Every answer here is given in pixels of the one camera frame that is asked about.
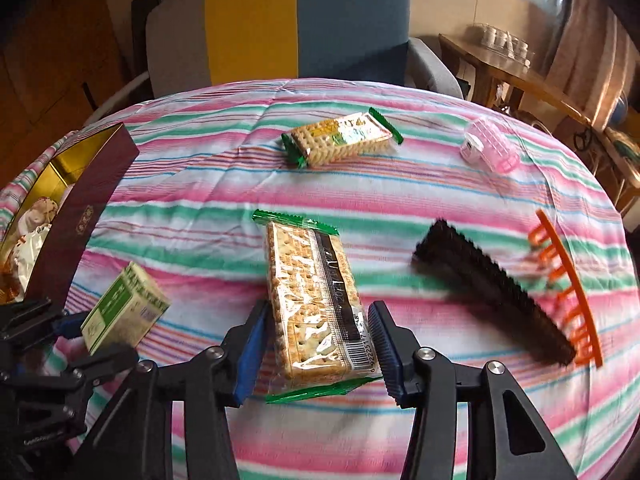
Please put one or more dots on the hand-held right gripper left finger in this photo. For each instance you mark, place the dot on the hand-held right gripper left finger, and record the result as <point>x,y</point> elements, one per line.
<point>250,360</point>

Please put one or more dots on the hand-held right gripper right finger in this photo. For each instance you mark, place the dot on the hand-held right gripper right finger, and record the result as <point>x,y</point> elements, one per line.
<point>386,360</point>

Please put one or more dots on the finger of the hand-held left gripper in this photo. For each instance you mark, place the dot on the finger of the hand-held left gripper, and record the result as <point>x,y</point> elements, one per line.
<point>67,324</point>
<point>107,359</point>

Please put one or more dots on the pale green box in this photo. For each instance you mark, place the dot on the pale green box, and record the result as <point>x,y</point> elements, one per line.
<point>125,305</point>

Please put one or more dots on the cracker packet with black stripe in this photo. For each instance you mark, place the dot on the cracker packet with black stripe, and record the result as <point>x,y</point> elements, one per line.
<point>305,300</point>

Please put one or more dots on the gold tin box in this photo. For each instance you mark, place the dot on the gold tin box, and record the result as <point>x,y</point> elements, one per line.
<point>85,210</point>

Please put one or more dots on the crinkled white wrapper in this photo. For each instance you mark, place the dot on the crinkled white wrapper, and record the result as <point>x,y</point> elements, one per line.
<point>30,252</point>

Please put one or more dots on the cream snack packet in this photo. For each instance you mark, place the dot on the cream snack packet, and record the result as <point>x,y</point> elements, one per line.
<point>39,212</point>

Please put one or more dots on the black hair comb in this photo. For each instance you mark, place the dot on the black hair comb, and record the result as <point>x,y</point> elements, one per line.
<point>490,285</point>

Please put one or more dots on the striped tablecloth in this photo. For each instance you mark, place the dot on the striped tablecloth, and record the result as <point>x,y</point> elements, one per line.
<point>400,200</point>

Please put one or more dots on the orange comb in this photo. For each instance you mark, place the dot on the orange comb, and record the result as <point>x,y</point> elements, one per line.
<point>590,358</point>

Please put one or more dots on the cracker packet with green ends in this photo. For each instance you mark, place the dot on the cracker packet with green ends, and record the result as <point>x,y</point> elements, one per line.
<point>335,137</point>

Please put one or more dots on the pink hair roller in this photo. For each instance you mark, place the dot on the pink hair roller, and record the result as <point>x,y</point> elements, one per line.
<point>492,145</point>

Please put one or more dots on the wooden cabinet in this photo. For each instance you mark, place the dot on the wooden cabinet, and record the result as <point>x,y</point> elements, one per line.
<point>45,60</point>

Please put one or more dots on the wooden side table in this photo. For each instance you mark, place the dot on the wooden side table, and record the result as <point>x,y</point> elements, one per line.
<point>500,69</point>

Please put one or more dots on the grey yellow blue chair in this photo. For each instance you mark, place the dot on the grey yellow blue chair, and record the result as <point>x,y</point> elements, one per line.
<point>250,25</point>

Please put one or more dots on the row of white cups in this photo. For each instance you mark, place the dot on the row of white cups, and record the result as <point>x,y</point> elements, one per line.
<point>502,42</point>

